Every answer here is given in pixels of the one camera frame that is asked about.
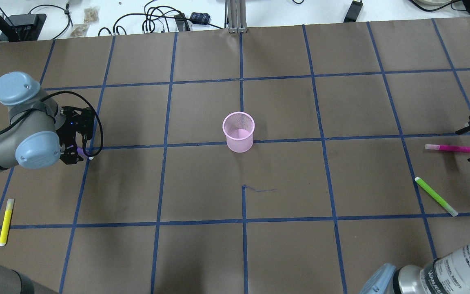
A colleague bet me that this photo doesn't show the pink mesh cup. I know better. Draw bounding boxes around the pink mesh cup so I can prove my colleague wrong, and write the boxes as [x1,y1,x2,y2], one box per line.
[222,111,255,153]

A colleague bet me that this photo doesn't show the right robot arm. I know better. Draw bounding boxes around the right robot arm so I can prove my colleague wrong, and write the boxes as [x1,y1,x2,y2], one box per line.
[359,116,470,294]

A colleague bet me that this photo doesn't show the black power adapter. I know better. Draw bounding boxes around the black power adapter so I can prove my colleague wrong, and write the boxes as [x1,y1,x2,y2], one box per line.
[189,12,211,25]

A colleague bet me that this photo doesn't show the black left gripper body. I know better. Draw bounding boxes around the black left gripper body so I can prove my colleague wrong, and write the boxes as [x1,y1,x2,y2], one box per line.
[58,106,95,156]

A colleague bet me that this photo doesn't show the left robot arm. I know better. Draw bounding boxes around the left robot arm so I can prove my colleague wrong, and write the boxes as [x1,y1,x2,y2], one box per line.
[0,72,103,294]

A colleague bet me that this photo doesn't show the brown paper table cover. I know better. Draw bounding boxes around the brown paper table cover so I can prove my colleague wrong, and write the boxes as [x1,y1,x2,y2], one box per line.
[0,17,470,294]

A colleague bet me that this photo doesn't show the aluminium frame post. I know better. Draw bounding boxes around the aluminium frame post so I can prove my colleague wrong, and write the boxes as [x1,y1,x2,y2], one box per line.
[225,0,248,34]

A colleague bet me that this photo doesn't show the purple pen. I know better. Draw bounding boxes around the purple pen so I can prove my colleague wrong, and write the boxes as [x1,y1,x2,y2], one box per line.
[77,147,94,160]

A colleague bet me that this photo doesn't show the snack bag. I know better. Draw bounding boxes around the snack bag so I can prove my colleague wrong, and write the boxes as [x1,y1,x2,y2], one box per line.
[83,6,100,24]
[70,23,89,38]

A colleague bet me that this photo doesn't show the black cables bundle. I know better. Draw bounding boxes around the black cables bundle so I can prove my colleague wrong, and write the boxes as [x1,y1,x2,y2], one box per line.
[98,0,224,37]

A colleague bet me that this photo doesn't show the green pen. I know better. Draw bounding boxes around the green pen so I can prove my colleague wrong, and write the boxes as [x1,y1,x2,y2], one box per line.
[414,177,459,216]

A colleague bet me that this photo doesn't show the black camera stand base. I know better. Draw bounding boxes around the black camera stand base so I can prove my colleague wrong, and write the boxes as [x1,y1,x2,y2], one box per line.
[0,12,47,42]

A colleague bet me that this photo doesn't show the pink pen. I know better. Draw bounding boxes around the pink pen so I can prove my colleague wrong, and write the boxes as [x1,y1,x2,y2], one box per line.
[424,145,470,153]

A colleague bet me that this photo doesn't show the yellow pen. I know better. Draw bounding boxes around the yellow pen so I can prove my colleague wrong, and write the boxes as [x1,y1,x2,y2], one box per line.
[0,198,15,246]

